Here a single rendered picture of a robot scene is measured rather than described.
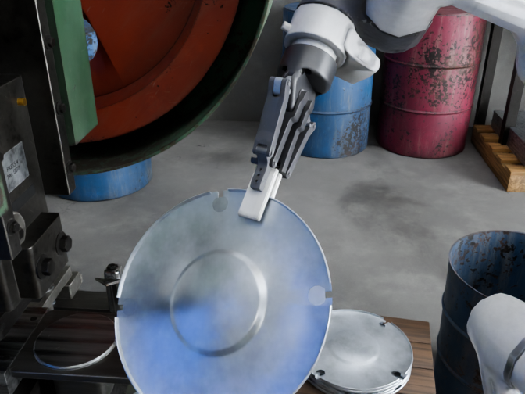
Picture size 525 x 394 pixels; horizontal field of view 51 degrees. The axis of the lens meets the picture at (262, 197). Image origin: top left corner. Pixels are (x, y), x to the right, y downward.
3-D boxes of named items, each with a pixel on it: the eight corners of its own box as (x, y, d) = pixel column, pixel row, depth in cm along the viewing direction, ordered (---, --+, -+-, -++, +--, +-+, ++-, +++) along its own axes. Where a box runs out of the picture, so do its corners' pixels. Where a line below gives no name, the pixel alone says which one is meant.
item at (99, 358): (201, 377, 95) (197, 314, 89) (184, 445, 83) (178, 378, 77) (60, 368, 97) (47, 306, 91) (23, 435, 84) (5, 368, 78)
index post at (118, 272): (128, 302, 104) (122, 260, 100) (123, 313, 102) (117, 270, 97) (113, 302, 105) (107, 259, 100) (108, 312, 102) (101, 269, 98)
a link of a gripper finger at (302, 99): (310, 95, 72) (307, 89, 71) (280, 170, 69) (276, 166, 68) (283, 91, 74) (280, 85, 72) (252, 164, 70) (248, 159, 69)
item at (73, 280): (83, 281, 111) (75, 237, 106) (48, 338, 96) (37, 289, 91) (54, 280, 111) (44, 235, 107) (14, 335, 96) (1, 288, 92)
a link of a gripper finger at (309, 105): (285, 94, 74) (289, 99, 76) (258, 171, 72) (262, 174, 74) (312, 98, 73) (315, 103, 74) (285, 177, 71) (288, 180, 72)
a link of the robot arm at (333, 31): (285, 0, 74) (271, 34, 72) (376, 6, 68) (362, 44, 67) (311, 53, 85) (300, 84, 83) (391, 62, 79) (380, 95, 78)
